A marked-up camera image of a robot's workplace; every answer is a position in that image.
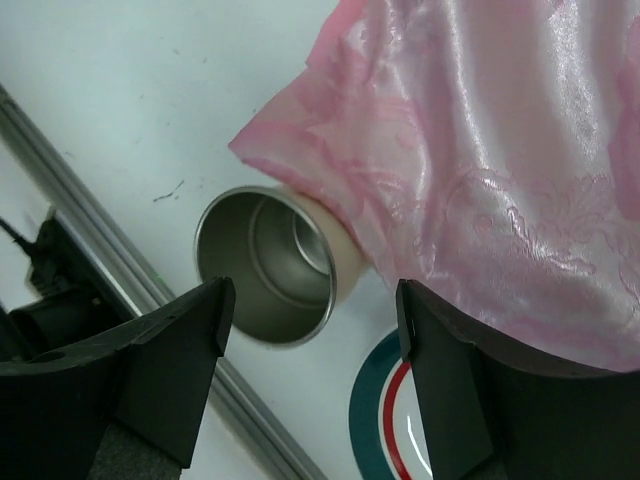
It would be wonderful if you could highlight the aluminium front rail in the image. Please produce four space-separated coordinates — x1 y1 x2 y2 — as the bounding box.
1 89 325 479

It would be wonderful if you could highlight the white plate green rim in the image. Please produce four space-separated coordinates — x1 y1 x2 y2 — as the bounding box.
348 331 433 480

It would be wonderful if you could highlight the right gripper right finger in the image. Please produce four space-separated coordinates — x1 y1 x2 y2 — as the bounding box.
396 280 639 479

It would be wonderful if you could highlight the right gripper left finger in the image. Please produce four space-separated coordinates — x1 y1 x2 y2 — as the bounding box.
1 278 236 479

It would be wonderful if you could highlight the steel cup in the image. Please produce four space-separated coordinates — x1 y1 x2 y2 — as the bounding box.
194 186 369 347

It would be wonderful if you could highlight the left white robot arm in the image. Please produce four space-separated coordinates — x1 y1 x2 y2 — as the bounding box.
1 217 134 362

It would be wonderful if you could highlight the pink satin cloth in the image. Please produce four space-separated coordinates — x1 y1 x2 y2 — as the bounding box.
230 1 639 372

